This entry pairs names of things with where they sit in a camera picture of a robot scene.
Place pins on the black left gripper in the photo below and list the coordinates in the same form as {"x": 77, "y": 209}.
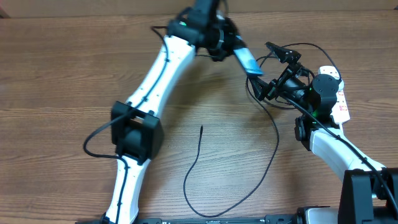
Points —
{"x": 234, "y": 43}

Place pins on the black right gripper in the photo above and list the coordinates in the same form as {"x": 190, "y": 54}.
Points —
{"x": 282, "y": 53}

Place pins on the blue smartphone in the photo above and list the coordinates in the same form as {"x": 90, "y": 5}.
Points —
{"x": 245, "y": 58}

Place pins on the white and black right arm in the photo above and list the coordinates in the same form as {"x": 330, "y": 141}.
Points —
{"x": 369, "y": 189}

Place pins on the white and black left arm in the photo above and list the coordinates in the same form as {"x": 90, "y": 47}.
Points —
{"x": 136, "y": 129}

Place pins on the white charger adapter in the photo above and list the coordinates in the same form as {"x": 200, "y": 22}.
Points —
{"x": 341, "y": 84}

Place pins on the white power strip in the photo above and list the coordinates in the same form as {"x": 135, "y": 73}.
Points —
{"x": 340, "y": 111}

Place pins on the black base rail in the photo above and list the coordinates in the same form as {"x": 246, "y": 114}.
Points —
{"x": 268, "y": 219}

